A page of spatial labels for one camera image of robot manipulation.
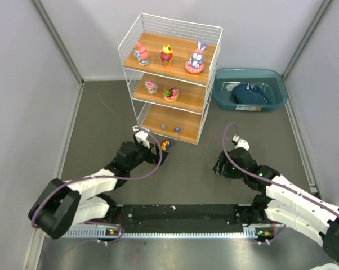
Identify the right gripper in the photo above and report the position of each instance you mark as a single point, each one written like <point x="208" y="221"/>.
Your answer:
<point x="223" y="164"/>

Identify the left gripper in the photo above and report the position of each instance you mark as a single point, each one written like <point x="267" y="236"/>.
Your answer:
<point x="152" y="153"/>

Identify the navy bird toy red hat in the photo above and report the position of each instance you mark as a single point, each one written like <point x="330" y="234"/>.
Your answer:
<point x="166" y="144"/>

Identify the pink bear donut toy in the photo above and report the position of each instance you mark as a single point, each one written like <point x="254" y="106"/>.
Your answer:
<point x="171" y="94"/>

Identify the pink toy with goggles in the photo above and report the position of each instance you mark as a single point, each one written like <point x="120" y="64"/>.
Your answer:
<point x="151" y="86"/>

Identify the pink rabbit toy blue bow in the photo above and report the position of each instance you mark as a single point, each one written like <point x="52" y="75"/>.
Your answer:
<point x="142" y="54"/>

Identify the yellow bear ice cream cone toy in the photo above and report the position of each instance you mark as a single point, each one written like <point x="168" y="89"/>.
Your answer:
<point x="166" y="54"/>

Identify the purple bunny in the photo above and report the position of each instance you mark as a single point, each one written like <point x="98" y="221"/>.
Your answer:
<point x="195" y="63"/>

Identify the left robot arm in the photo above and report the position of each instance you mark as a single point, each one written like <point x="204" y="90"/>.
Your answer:
<point x="65" y="204"/>

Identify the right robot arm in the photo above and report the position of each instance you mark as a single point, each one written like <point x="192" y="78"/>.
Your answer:
<point x="281" y="201"/>

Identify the purple figurine on striped base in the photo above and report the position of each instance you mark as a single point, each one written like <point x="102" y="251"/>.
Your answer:
<point x="177" y="130"/>

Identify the teal plastic bin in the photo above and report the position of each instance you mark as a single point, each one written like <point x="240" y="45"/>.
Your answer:
<point x="271" y="83"/>

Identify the dark blue pouch in bin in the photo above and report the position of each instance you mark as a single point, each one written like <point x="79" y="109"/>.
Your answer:
<point x="250" y="94"/>

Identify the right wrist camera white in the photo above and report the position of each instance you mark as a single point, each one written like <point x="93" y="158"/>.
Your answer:
<point x="240" y="143"/>

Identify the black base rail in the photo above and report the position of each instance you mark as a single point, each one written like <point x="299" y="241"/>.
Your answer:
<point x="197" y="218"/>

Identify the white wire wooden shelf rack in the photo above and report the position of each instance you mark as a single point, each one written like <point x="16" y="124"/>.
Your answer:
<point x="189" y="111"/>

